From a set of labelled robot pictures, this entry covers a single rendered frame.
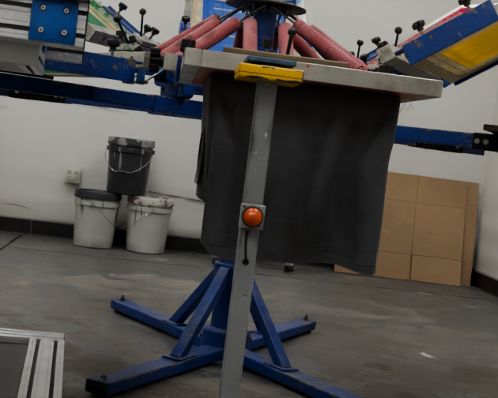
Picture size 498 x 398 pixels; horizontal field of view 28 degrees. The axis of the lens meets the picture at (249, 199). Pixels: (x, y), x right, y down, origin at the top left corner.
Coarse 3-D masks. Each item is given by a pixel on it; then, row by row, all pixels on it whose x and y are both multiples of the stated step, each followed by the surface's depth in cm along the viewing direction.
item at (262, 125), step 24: (240, 72) 195; (264, 72) 196; (288, 72) 196; (264, 96) 200; (264, 120) 201; (264, 144) 201; (264, 168) 201; (240, 216) 200; (264, 216) 201; (240, 240) 202; (240, 264) 202; (240, 288) 202; (240, 312) 203; (240, 336) 203; (240, 360) 203; (240, 384) 204
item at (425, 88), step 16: (192, 48) 218; (192, 64) 218; (208, 64) 218; (224, 64) 218; (304, 64) 220; (192, 80) 271; (304, 80) 220; (320, 80) 220; (336, 80) 221; (352, 80) 221; (368, 80) 221; (384, 80) 222; (400, 80) 222; (416, 80) 222; (432, 80) 223; (432, 96) 223
